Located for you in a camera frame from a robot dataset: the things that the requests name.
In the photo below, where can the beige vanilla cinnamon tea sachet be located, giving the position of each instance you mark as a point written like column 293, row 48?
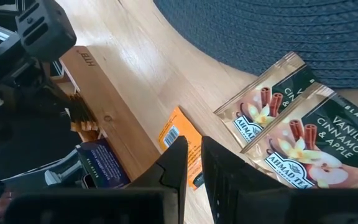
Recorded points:
column 322, row 140
column 266, row 99

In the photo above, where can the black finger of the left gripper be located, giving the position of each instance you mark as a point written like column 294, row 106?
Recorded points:
column 61, row 112

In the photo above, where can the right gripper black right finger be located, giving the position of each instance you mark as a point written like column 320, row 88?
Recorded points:
column 225, row 174

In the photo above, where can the orange peach tea sachet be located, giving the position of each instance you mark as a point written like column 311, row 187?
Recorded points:
column 91, row 122
column 182, row 130
column 78, row 115

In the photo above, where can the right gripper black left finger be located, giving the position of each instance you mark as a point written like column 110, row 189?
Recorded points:
column 169, row 168

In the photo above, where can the wooden three-compartment box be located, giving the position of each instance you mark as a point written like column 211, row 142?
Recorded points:
column 113, row 102

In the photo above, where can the dark blue blackcurrant tea sachet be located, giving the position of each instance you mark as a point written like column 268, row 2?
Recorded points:
column 104, row 165

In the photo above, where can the round dark blue placemat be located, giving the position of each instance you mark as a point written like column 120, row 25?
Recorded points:
column 259, row 31

